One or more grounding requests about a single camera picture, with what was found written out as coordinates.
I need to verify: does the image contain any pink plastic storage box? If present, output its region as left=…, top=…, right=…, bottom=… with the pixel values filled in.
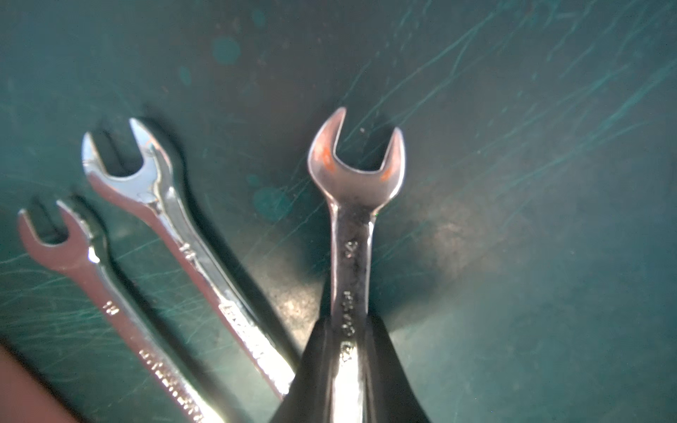
left=1, top=345, right=78, bottom=423

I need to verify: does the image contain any silver combination wrench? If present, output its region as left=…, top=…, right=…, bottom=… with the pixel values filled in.
left=81, top=118, right=294, bottom=398
left=18, top=199, right=227, bottom=422

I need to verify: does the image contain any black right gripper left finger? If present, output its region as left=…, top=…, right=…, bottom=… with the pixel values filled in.
left=271, top=317, right=333, bottom=423

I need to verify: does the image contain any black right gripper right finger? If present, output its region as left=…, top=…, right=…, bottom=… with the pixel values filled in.
left=365, top=315, right=430, bottom=422

